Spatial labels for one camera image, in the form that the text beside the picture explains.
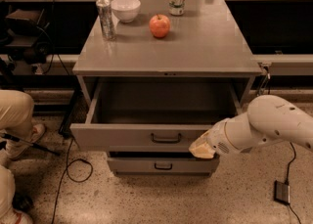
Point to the grey drawer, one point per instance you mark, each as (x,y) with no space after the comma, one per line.
(123,163)
(123,114)

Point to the tall silver can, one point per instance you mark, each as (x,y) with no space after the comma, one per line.
(105,15)

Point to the small black box on floor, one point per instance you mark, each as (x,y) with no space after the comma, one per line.
(282,193)

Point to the grey top drawer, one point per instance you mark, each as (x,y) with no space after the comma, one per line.
(123,114)

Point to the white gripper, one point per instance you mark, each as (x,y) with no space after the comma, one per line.
(219,139)

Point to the grey metal drawer cabinet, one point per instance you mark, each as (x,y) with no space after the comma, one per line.
(202,44)

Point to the black camera equipment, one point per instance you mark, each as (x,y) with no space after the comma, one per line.
(23,35)

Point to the black lower drawer handle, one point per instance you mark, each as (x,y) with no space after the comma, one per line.
(165,167)

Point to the black drawer handle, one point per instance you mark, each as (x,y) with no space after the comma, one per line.
(165,167)
(166,140)

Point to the black stick tool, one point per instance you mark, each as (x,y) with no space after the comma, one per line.
(33,145)

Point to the grey lower drawer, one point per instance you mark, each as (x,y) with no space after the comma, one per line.
(123,163)

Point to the red apple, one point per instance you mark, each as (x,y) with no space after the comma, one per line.
(159,25)

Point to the white ceramic bowl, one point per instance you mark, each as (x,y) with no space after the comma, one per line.
(126,10)

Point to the black top drawer handle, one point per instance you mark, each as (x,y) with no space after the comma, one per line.
(166,140)

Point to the person leg beige trousers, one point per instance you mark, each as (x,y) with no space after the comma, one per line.
(16,110)

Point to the white sneaker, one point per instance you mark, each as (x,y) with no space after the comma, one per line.
(27,133)

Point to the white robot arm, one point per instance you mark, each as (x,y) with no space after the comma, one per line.
(268,120)

